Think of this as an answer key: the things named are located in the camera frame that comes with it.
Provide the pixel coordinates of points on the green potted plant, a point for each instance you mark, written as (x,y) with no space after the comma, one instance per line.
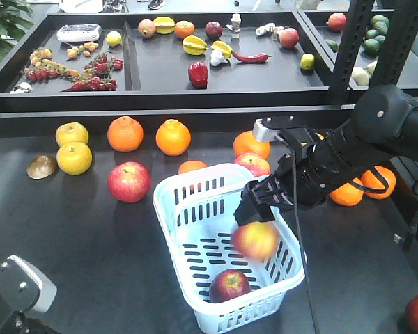
(15,20)

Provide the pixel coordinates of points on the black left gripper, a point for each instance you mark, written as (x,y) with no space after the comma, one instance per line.
(12,309)

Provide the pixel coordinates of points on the brown mushroom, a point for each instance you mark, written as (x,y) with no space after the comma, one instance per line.
(41,167)

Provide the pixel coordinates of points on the red chili pepper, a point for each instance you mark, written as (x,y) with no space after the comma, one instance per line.
(256,58)

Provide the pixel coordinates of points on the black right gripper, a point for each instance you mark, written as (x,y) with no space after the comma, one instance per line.
(305,176)

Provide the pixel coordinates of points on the red apple middle tray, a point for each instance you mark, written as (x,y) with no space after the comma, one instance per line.
(257,165)

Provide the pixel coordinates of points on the small orange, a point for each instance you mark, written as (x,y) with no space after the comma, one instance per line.
(369,180)
(191,165)
(347,195)

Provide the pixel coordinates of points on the red apple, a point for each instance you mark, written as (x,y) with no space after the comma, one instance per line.
(256,240)
(228,285)

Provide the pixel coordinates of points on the red bell pepper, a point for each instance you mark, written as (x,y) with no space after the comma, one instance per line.
(198,74)

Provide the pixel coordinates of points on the yellow round pear back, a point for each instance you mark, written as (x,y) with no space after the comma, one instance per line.
(71,132)

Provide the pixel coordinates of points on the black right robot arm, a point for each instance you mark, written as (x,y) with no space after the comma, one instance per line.
(382,125)

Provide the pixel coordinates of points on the orange near yellow pears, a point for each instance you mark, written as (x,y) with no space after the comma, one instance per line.
(125,134)

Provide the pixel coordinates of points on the white garlic bulb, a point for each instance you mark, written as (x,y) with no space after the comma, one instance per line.
(217,58)

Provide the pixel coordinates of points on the red apple left tray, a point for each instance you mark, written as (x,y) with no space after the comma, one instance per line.
(129,182)

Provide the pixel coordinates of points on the orange behind red apple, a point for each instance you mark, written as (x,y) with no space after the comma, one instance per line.
(246,143)

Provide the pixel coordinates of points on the small yellow lemon back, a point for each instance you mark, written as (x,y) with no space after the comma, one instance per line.
(113,38)

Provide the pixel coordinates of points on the light blue plastic basket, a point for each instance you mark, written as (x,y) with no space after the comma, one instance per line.
(196,214)

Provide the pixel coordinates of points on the small orange front left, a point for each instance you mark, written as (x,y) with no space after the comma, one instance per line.
(347,195)

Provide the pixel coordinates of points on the yellow round pear front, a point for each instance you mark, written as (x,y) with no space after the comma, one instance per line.
(74,158)

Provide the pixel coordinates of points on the yellow starfruit large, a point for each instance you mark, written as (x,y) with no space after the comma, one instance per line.
(194,45)

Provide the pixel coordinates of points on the red apple tray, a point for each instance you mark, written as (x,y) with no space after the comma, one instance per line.
(129,182)
(257,165)

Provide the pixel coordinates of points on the yellow round pear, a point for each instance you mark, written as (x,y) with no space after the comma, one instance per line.
(71,132)
(74,158)

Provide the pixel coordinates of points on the orange with nub middle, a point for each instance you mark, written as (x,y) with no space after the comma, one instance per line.
(173,137)

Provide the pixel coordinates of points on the small orange front right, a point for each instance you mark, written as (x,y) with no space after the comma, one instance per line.
(369,180)

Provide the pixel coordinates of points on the white electronic scale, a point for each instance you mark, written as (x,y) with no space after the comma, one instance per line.
(79,33)

